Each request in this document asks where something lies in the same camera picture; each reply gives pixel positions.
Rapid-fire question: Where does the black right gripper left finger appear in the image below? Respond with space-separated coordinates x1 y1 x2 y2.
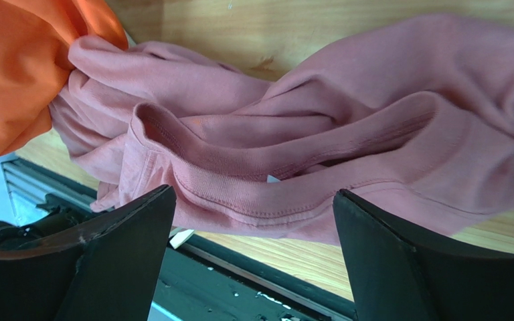
0 185 176 320

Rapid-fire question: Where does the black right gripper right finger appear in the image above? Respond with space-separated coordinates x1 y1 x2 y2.
333 189 514 320

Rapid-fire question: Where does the dusty pink t-shirt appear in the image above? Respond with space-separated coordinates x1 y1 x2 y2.
50 15 514 245

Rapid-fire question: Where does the orange t-shirt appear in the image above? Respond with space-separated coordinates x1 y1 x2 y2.
0 1 129 156

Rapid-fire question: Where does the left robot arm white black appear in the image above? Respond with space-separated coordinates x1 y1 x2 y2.
0 194 97 251

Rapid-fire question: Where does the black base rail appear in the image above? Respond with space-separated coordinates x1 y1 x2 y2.
2 159 357 320

